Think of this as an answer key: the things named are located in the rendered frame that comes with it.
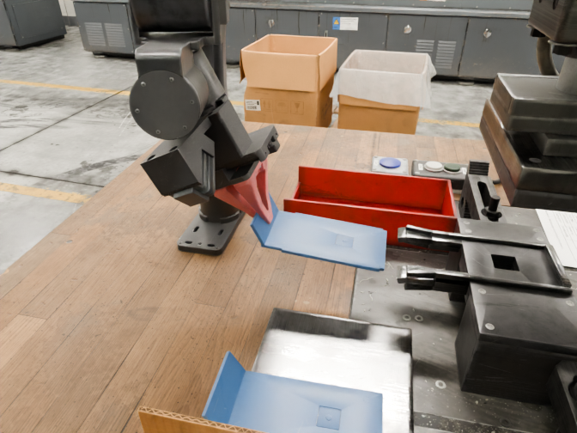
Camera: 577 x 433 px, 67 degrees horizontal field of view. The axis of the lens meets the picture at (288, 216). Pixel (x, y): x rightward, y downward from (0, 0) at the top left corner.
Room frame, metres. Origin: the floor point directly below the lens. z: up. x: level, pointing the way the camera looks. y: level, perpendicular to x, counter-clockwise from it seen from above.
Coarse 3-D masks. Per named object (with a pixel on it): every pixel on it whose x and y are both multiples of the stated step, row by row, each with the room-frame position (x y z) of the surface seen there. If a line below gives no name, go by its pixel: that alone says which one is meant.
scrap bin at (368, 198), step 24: (312, 168) 0.67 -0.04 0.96; (336, 168) 0.67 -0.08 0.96; (312, 192) 0.67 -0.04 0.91; (336, 192) 0.66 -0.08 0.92; (360, 192) 0.66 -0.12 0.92; (384, 192) 0.65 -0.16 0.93; (408, 192) 0.64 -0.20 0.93; (432, 192) 0.63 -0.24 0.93; (336, 216) 0.55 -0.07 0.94; (360, 216) 0.54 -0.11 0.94; (384, 216) 0.53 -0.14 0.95; (408, 216) 0.53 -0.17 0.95; (432, 216) 0.52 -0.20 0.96; (456, 216) 0.52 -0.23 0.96
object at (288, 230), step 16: (272, 208) 0.46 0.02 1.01; (256, 224) 0.41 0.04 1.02; (272, 224) 0.44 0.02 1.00; (288, 224) 0.44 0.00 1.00; (304, 224) 0.44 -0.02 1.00; (320, 224) 0.45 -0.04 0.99; (336, 224) 0.45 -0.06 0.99; (352, 224) 0.45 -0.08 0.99; (272, 240) 0.41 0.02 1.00; (288, 240) 0.41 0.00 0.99; (304, 240) 0.41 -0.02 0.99; (320, 240) 0.42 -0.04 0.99; (368, 240) 0.42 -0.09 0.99; (384, 240) 0.42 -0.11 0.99; (336, 256) 0.39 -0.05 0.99; (352, 256) 0.39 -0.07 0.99; (368, 256) 0.39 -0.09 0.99; (384, 256) 0.39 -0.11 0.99
